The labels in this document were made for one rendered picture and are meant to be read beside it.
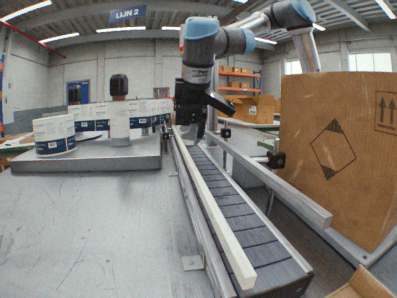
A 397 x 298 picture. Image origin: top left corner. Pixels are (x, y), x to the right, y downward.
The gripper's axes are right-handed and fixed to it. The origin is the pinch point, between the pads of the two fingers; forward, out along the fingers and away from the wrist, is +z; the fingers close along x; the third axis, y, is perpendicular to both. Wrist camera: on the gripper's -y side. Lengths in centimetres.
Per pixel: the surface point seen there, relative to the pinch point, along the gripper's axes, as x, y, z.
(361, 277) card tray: 49, -12, -20
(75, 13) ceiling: -476, 236, -23
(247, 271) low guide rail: 42.8, 4.3, -22.4
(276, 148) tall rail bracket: 23.5, -8.7, -18.4
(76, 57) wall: -760, 372, 182
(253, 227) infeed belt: 35.1, -1.5, -14.0
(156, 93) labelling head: -70, 13, 21
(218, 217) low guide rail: 34.5, 4.4, -17.6
